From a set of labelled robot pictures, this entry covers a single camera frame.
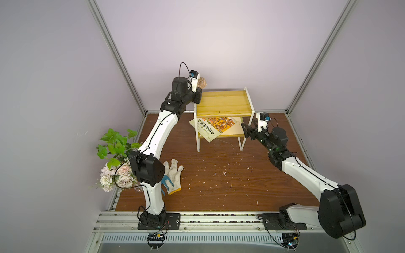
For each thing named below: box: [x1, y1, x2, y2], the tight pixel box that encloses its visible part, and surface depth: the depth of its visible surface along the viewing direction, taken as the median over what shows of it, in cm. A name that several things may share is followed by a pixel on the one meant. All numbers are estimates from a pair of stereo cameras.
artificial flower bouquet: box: [89, 128, 143, 193], surface depth 62 cm
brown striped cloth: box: [197, 76, 208, 90], surface depth 77 cm
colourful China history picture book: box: [189, 117, 238, 143], surface depth 92 cm
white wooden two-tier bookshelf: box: [194, 86, 255, 153], surface depth 85 cm
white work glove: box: [163, 158, 184, 196], surface depth 89 cm
